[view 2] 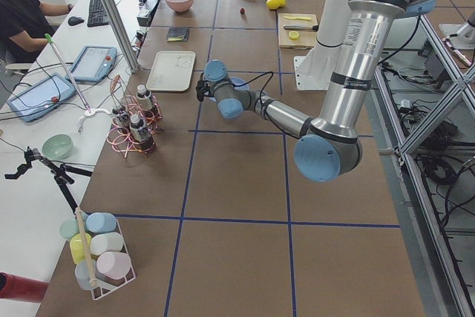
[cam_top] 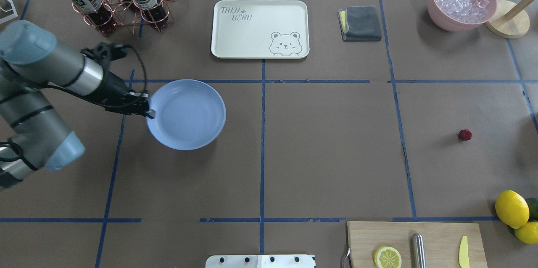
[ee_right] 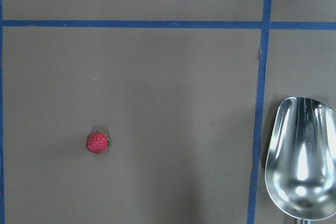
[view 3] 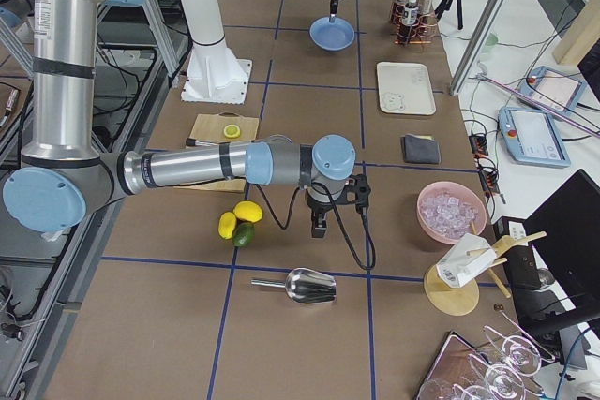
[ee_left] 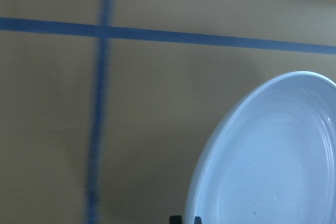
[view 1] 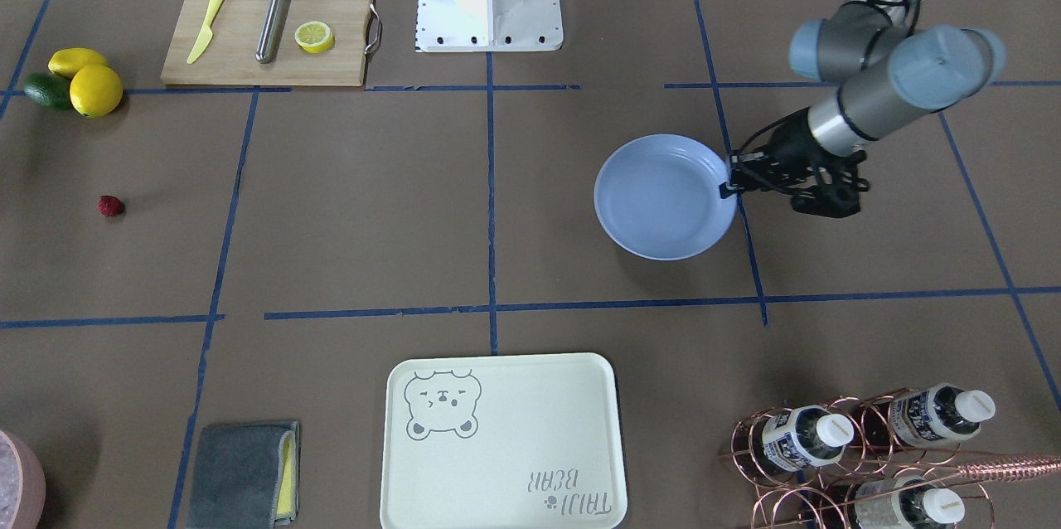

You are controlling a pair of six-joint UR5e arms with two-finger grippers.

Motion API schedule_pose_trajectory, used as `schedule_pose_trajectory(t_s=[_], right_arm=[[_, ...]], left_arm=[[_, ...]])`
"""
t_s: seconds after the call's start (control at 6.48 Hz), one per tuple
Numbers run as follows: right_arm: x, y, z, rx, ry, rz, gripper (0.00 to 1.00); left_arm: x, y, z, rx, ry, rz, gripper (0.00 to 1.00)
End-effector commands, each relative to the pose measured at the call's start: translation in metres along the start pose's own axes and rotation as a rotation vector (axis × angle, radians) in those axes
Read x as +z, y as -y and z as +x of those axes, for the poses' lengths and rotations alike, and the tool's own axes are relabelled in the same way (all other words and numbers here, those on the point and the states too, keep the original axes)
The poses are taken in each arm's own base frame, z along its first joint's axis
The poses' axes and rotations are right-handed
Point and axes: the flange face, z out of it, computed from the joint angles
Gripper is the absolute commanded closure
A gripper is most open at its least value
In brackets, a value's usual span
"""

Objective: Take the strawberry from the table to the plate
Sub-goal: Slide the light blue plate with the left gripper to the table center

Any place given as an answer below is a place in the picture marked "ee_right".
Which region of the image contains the red strawberry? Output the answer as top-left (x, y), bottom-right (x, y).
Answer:
top-left (86, 130), bottom-right (111, 154)

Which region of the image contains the metal scoop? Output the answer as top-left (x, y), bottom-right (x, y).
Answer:
top-left (265, 97), bottom-right (335, 223)

